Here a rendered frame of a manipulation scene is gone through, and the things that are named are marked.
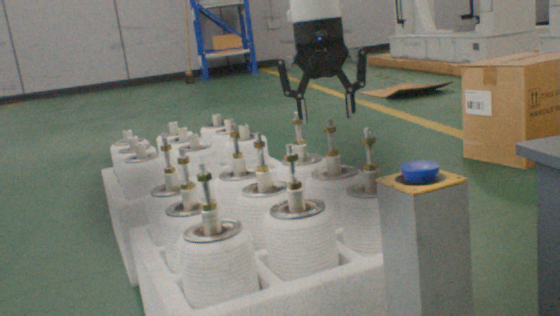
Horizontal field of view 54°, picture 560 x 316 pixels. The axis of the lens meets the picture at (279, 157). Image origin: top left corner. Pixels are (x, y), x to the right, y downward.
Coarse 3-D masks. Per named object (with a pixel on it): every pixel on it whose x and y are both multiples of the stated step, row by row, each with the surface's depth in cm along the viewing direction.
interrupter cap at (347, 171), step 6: (324, 168) 91; (342, 168) 90; (348, 168) 89; (354, 168) 89; (312, 174) 88; (318, 174) 88; (324, 174) 89; (342, 174) 87; (348, 174) 86; (354, 174) 86
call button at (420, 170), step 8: (416, 160) 60; (424, 160) 60; (400, 168) 59; (408, 168) 58; (416, 168) 57; (424, 168) 57; (432, 168) 57; (408, 176) 58; (416, 176) 57; (424, 176) 57; (432, 176) 58
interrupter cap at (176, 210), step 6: (198, 198) 83; (174, 204) 82; (180, 204) 81; (168, 210) 79; (174, 210) 79; (180, 210) 80; (192, 210) 79; (198, 210) 77; (174, 216) 77; (180, 216) 76; (186, 216) 76
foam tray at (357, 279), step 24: (144, 240) 90; (144, 264) 81; (264, 264) 75; (360, 264) 71; (144, 288) 90; (168, 288) 71; (264, 288) 71; (288, 288) 67; (312, 288) 67; (336, 288) 69; (360, 288) 70; (384, 288) 72; (168, 312) 66; (192, 312) 64; (216, 312) 64; (240, 312) 64; (264, 312) 65; (288, 312) 67; (312, 312) 68; (336, 312) 69; (360, 312) 71; (384, 312) 72
